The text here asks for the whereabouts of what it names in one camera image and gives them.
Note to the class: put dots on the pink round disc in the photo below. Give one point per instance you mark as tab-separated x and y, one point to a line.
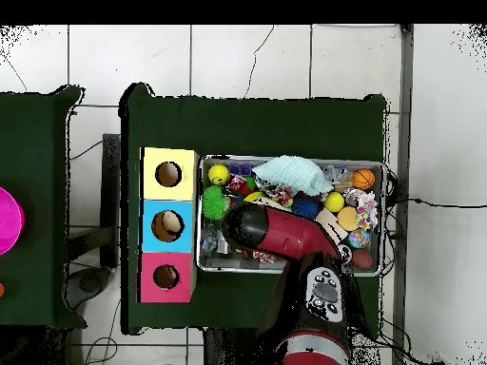
7	220

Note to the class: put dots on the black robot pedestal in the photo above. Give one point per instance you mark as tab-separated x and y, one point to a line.
232	351

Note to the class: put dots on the yellow smiley ball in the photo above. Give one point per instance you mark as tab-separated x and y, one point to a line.
218	174

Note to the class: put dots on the grey vertical pole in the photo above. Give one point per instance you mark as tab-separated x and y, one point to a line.
403	114

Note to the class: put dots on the dark green table cloth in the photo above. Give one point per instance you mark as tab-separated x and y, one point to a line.
251	125

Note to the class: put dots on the mint green waffle cloth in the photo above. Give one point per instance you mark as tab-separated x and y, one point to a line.
293	173

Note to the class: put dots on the plain wooden block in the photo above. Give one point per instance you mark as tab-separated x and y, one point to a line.
329	222

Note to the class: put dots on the blue spiky ball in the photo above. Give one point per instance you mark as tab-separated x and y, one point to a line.
306	205

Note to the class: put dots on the wooden box with three holes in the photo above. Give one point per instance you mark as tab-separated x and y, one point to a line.
167	220

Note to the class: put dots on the dark green side table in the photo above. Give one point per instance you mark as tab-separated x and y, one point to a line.
46	198

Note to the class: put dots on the small globe print ball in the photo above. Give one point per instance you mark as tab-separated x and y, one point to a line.
359	238

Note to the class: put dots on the clear shallow mesh bin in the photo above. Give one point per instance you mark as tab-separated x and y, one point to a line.
209	262

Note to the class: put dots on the black stand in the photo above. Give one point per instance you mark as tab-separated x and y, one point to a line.
111	198

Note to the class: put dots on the green fuzzy toy with eyes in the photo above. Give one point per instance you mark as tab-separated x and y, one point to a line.
214	203

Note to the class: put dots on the small orange basketball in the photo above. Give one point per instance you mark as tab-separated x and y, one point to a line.
364	179

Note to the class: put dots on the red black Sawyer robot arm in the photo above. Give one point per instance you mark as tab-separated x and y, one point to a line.
289	232

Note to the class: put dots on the small brown football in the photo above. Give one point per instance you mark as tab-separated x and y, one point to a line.
363	259

